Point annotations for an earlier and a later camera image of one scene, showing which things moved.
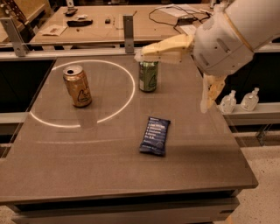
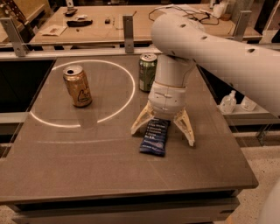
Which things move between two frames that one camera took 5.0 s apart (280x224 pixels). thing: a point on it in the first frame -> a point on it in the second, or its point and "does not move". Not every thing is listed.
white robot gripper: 220,46 -> 166,97
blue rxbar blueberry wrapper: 154,141 does not move
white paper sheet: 178,10 does not move
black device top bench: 71,12 does not move
